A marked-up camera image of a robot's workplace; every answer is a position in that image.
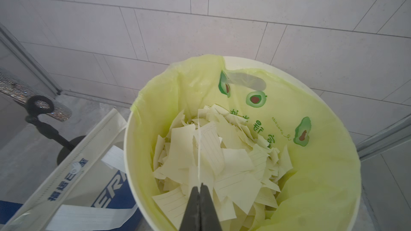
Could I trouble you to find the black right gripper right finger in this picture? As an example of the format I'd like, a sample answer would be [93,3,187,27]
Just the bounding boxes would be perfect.
[200,184,222,231]

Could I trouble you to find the yellow-green avocado bin liner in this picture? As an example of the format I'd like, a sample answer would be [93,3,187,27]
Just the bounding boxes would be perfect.
[130,54,362,231]

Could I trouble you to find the blue white paper bag rear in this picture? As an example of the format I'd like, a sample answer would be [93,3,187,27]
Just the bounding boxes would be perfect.
[1,109,142,231]

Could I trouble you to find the glitter microphone on black stand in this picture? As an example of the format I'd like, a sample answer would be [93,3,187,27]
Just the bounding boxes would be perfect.
[1,68,85,164]

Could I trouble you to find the shredded paper pieces in bin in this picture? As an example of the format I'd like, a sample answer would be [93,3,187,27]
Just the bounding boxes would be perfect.
[153,105,293,231]

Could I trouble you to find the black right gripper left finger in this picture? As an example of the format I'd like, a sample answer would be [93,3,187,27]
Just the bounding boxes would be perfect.
[179,187,201,231]

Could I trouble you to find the white plastic waste bin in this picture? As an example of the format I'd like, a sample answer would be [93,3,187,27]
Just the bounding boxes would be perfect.
[123,56,362,231]

